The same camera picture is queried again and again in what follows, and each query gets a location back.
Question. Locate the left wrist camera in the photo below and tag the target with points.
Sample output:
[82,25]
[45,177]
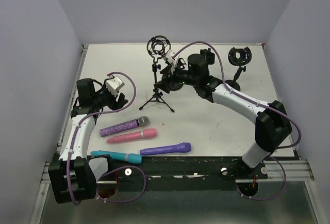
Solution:
[114,84]

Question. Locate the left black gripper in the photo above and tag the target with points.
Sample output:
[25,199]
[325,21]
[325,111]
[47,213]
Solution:
[115,105]

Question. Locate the dark purple microphone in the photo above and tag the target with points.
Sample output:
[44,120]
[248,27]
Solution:
[183,147]

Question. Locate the aluminium extrusion rail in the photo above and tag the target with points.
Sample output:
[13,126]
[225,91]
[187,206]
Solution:
[268,171]

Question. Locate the pink microphone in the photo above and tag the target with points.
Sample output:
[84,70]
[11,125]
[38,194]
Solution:
[140,135]

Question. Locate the black mounting base rail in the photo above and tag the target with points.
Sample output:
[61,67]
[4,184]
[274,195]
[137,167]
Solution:
[132,178]

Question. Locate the teal microphone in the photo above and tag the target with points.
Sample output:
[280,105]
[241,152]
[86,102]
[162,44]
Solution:
[126,157]

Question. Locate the black round-base stand back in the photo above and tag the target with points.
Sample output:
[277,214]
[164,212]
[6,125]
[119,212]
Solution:
[208,55]

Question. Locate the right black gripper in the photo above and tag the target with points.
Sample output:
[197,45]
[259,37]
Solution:
[162,84]

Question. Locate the black shock-mount round-base stand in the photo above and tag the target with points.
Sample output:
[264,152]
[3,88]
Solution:
[239,58]

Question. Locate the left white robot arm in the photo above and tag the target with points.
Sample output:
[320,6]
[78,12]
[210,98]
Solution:
[72,174]

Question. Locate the silver purple glitter microphone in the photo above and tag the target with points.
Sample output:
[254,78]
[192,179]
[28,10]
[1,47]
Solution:
[125,126]

